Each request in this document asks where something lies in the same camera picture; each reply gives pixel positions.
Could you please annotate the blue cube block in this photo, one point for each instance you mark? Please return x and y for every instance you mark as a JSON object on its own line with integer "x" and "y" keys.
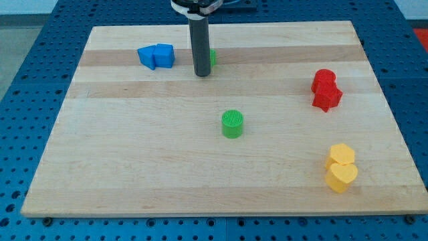
{"x": 164, "y": 55}

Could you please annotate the green block behind rod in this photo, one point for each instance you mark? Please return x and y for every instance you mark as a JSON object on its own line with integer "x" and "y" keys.
{"x": 213, "y": 57}

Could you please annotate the yellow hexagon block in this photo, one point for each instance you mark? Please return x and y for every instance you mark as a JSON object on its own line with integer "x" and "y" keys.
{"x": 341, "y": 154}

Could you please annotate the wooden board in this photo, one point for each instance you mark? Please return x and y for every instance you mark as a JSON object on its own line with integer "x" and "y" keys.
{"x": 134, "y": 142}

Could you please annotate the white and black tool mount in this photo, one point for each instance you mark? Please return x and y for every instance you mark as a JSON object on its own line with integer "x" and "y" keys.
{"x": 192, "y": 8}

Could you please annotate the red star block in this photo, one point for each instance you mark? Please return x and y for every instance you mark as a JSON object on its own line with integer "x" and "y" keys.
{"x": 327, "y": 96}

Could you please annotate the yellow heart block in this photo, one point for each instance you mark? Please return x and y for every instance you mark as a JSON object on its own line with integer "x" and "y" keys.
{"x": 339, "y": 177}

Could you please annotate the green cylinder block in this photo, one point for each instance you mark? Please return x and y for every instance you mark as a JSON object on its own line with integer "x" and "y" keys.
{"x": 232, "y": 124}

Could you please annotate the blue triangle block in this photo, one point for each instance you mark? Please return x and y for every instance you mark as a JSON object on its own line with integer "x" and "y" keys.
{"x": 146, "y": 56}

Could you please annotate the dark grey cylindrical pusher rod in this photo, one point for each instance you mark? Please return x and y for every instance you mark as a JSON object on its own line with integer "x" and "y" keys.
{"x": 199, "y": 33}

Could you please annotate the red cylinder block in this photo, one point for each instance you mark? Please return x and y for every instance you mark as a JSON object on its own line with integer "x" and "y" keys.
{"x": 323, "y": 77}

